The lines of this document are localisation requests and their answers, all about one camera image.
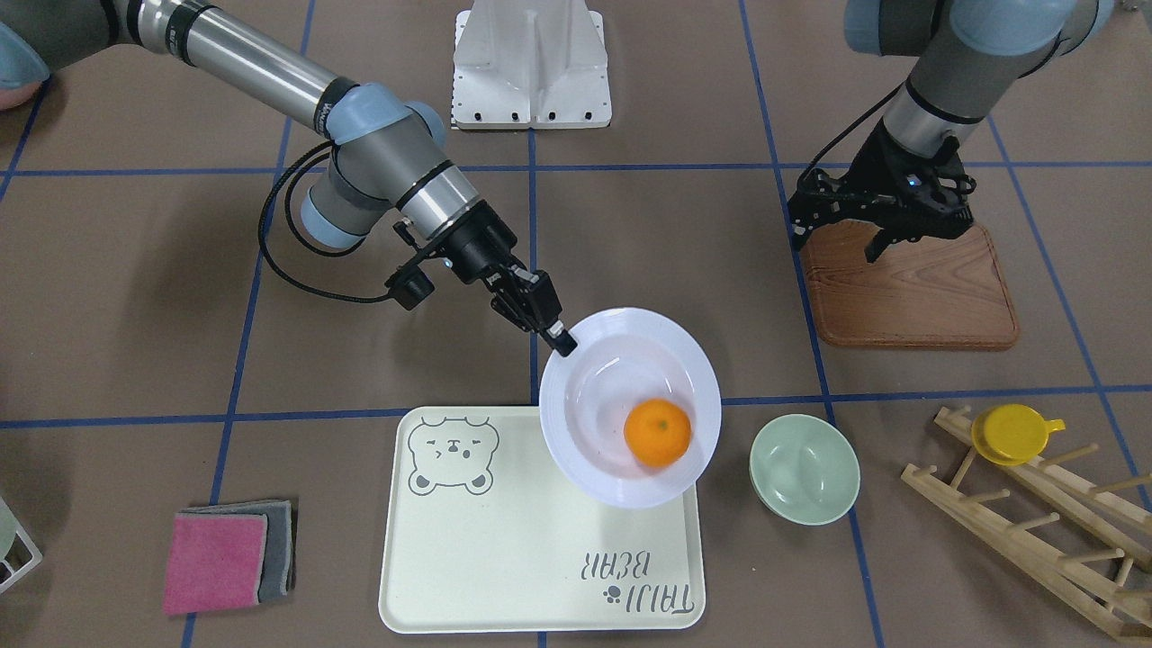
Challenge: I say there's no grey cloth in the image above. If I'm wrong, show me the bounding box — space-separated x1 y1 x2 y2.
179 499 293 604

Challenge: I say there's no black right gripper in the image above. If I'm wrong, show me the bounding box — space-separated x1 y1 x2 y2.
435 199 579 357

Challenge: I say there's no green bowl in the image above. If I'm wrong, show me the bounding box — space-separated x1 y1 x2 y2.
749 414 861 527

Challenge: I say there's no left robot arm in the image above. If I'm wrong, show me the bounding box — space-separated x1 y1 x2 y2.
788 1 1115 263

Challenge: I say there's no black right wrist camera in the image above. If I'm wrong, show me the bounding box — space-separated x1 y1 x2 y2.
385 219 435 311

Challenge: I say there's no pink bowl with ice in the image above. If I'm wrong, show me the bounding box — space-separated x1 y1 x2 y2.
0 81 44 112

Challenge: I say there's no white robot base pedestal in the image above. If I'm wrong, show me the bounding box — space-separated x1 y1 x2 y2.
450 1 613 131

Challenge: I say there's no wooden peg drying rack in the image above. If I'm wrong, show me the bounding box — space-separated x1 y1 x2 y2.
901 407 1151 645

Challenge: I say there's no black camera cable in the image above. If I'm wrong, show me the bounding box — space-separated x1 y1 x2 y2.
258 144 401 304
804 85 904 181

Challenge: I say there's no wooden cutting board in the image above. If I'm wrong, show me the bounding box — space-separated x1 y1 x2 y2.
801 221 1021 351

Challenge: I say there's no orange fruit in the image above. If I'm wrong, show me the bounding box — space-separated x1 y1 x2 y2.
623 399 694 468

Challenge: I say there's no pink cloth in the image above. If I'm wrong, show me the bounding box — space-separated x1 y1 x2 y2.
162 512 267 616

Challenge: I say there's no white round plate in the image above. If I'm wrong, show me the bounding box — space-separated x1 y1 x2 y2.
540 308 723 508

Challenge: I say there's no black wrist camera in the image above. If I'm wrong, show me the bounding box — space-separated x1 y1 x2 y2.
385 219 435 311
788 169 843 214

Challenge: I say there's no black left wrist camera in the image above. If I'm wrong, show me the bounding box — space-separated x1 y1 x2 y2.
788 169 843 214

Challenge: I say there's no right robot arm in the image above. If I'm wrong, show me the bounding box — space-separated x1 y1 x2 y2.
1 1 577 356

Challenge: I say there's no yellow mug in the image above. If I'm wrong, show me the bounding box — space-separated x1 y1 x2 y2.
970 404 1066 466

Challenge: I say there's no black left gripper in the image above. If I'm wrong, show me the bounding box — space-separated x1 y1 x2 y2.
790 123 976 264

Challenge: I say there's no cream bear tray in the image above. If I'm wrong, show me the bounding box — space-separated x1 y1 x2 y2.
378 407 707 635

